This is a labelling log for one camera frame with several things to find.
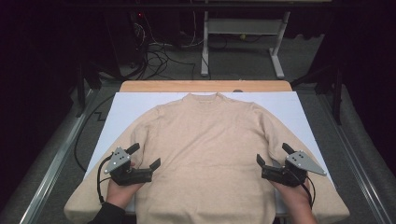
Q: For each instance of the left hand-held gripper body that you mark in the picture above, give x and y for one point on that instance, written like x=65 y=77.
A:
x=137 y=176

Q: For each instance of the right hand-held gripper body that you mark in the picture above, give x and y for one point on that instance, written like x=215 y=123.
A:
x=280 y=174

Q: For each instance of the beige knit sweater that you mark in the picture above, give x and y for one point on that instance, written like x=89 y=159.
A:
x=205 y=149

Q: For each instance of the person's left hand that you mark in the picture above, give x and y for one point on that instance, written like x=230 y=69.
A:
x=120 y=194

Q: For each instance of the person's right hand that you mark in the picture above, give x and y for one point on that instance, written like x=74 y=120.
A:
x=295 y=197

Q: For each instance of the white board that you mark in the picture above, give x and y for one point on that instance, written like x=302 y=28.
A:
x=134 y=105

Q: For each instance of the black stand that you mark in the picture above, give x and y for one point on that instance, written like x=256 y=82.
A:
x=81 y=93
x=337 y=99

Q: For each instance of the black computer tower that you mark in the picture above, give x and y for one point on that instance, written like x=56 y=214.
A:
x=124 y=37

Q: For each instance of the small yellow object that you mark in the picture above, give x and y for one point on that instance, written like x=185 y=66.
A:
x=243 y=36

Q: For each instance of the white metal stand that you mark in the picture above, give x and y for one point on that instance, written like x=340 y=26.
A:
x=243 y=26

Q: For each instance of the metal floor rail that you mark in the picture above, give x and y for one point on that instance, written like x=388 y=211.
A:
x=358 y=174
x=53 y=169

